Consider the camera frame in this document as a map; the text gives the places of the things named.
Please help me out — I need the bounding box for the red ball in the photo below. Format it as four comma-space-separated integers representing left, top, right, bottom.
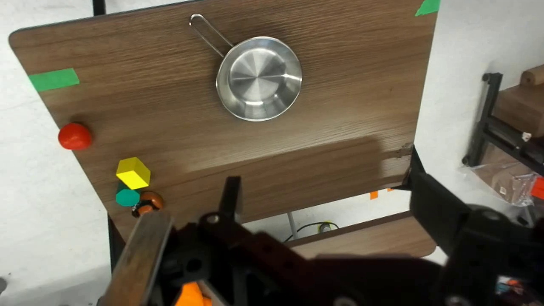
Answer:
58, 122, 93, 149

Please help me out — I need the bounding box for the green tape marker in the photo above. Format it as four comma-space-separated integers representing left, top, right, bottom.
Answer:
29, 68, 80, 92
415, 0, 440, 17

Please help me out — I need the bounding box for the silver metal pan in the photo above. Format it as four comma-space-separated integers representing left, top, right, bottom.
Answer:
187, 13, 304, 122

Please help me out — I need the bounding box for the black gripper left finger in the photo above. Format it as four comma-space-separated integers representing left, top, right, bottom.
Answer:
219, 177, 241, 223

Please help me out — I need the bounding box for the teal green block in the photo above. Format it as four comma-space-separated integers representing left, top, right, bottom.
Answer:
115, 189, 139, 207

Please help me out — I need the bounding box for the yellow block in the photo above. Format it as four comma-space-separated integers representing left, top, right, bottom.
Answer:
115, 156, 151, 190

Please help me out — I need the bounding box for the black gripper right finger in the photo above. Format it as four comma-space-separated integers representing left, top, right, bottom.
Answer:
408, 149, 471, 250

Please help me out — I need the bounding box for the brown orange round toy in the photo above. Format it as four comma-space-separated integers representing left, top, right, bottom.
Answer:
131, 190, 165, 217

